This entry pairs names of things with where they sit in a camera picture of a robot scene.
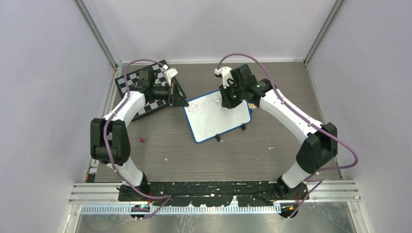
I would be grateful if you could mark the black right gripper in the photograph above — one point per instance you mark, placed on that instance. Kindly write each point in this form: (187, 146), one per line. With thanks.
(227, 101)

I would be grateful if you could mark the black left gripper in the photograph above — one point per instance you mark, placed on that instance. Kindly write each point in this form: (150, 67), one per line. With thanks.
(178, 100)

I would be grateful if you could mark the blue framed whiteboard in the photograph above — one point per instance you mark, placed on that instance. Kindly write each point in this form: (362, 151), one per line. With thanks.
(207, 118)

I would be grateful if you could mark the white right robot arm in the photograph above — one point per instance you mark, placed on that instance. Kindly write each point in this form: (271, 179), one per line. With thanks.
(317, 144)

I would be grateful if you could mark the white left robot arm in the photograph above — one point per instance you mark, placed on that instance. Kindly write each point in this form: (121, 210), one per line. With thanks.
(109, 140)

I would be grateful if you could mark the black white chessboard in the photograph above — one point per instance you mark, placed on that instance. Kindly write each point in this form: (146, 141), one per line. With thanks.
(141, 81)

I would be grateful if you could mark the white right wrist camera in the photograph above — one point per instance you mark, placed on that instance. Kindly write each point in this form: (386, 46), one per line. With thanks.
(225, 74)

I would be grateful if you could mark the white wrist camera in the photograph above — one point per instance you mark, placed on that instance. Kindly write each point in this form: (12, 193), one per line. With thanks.
(225, 74)
(169, 74)

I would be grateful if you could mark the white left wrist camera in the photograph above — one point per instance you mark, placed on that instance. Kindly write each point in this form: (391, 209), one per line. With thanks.
(169, 74)

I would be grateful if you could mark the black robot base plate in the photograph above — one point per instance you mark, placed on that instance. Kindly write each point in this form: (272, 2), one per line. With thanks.
(213, 194)

